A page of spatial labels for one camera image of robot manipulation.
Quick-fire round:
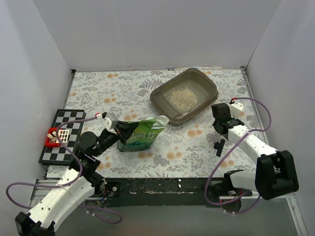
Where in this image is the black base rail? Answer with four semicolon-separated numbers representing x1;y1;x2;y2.
96;177;218;208

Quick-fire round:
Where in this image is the red tray with pieces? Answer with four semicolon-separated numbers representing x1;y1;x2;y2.
44;127;70;148

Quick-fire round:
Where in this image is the pile of litter grains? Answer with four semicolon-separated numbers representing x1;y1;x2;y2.
169;88;197;110

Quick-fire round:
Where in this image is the green litter bag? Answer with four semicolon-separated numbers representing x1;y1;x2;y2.
117;116;169;152

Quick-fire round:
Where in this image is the black white checkerboard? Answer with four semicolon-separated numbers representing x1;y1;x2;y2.
38;109;86;166

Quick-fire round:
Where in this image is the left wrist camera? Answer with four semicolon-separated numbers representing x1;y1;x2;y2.
95;112;118;135

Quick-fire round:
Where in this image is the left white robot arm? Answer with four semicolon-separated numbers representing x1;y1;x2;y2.
15;118;139;236

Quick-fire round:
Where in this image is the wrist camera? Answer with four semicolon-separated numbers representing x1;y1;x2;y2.
228;97;244;118
95;112;118;135

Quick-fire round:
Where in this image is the grey litter box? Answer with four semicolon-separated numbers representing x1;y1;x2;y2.
150;68;219;126

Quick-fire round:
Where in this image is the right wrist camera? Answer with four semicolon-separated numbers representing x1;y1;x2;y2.
228;97;244;118

